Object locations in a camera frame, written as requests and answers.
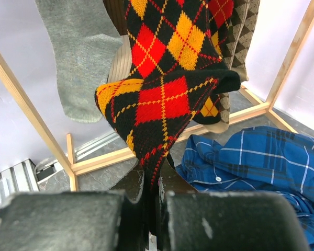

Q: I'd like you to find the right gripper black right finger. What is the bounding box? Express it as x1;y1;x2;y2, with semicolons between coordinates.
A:
156;162;309;250

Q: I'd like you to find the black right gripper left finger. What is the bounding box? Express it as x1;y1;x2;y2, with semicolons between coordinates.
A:
0;168;146;250

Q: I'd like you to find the black red argyle sock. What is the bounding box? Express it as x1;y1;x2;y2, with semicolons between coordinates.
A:
94;0;242;189
194;1;234;126

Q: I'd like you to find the tan ribbed sock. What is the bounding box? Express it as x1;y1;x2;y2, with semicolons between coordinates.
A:
202;1;260;133

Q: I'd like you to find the blue plaid shirt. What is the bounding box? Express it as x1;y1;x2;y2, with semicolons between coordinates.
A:
176;126;314;250

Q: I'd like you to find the brown cream striped sock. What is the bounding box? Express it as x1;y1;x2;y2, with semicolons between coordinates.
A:
103;0;132;83

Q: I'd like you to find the grey white striped sock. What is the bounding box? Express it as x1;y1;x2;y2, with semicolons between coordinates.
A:
36;0;122;123

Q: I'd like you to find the wooden drying rack frame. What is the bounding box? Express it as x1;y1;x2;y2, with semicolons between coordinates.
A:
0;0;314;192

